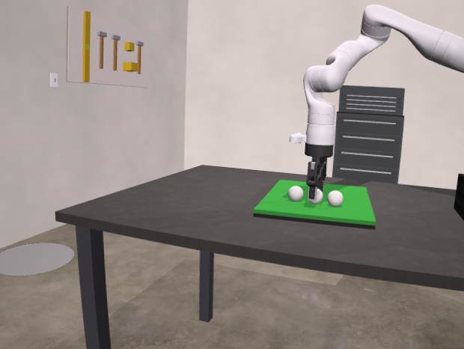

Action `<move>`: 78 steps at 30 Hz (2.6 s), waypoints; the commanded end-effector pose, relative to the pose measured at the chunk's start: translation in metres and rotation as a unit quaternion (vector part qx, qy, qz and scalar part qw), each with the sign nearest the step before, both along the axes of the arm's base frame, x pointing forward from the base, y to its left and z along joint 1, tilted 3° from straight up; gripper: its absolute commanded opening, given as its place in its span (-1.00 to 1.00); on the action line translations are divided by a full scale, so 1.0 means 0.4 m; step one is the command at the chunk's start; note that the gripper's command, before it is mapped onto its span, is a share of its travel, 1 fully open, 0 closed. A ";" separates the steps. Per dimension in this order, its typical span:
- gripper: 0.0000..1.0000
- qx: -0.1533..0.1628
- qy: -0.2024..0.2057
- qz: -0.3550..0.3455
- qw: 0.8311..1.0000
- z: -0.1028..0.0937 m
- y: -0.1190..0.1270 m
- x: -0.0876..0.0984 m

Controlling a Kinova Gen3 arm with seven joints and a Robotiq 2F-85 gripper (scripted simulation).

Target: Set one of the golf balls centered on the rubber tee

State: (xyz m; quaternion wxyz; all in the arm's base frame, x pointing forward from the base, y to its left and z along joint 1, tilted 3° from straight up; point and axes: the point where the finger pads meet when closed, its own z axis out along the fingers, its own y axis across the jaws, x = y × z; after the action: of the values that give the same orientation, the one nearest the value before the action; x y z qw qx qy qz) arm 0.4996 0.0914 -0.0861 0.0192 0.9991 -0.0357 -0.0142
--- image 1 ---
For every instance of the green rectangular mat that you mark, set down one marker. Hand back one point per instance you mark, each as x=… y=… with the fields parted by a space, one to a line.
x=355 y=211

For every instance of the white ball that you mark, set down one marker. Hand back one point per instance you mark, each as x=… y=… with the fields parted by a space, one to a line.
x=295 y=193
x=319 y=197
x=335 y=198

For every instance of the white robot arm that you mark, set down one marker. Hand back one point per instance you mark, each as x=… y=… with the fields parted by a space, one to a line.
x=434 y=44

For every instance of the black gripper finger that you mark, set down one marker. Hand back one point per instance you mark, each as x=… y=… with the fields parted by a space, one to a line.
x=321 y=182
x=312 y=174

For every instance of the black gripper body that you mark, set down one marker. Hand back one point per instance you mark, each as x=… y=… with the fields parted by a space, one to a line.
x=318 y=153

